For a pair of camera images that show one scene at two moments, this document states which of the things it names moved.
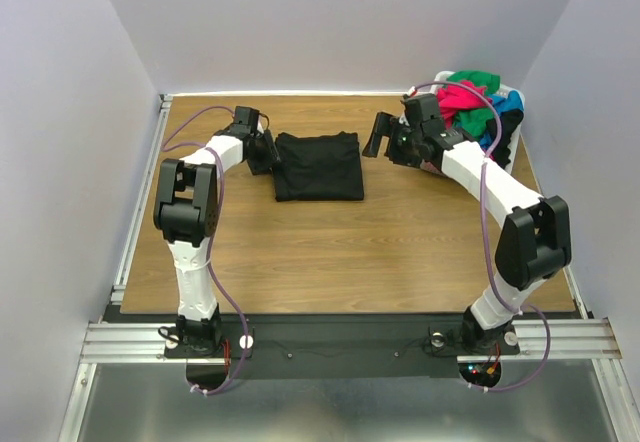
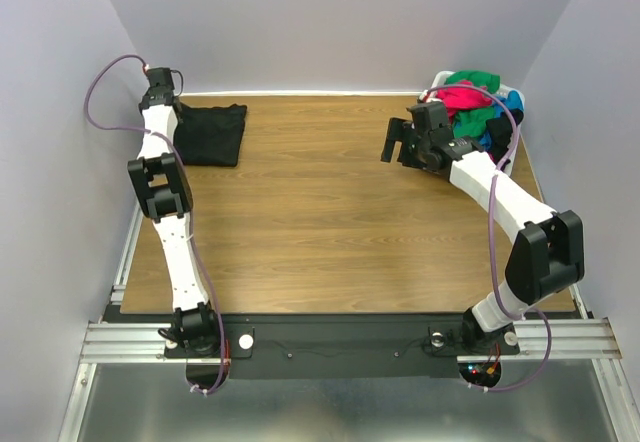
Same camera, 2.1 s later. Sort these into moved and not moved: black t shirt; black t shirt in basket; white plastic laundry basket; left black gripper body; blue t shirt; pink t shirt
Moved: left black gripper body; black t shirt
Not moved: black t shirt in basket; white plastic laundry basket; blue t shirt; pink t shirt
